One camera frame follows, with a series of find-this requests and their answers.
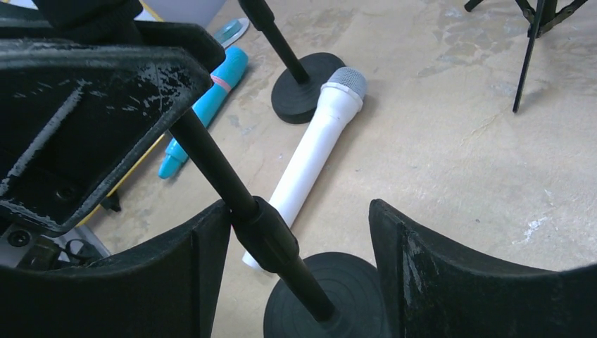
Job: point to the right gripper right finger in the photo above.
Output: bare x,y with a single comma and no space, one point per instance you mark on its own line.
433,286

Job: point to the whiteboard eraser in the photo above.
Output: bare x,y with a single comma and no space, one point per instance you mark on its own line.
231,32

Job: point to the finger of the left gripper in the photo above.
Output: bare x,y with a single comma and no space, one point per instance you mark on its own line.
190,37

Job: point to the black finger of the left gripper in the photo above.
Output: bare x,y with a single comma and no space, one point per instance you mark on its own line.
76,118

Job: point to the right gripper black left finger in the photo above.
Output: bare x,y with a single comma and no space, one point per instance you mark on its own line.
167,286

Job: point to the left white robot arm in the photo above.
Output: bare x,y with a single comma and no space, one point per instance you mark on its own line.
42,247

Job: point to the blue microphone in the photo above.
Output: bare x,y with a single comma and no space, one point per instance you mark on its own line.
225,78

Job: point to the black round-base stand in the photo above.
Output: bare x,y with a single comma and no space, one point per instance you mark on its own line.
296,91
330,294

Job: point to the black tripod mic stand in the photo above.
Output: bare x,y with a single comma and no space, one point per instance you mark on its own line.
542,18

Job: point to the white microphone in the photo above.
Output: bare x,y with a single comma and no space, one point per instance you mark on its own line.
340,99

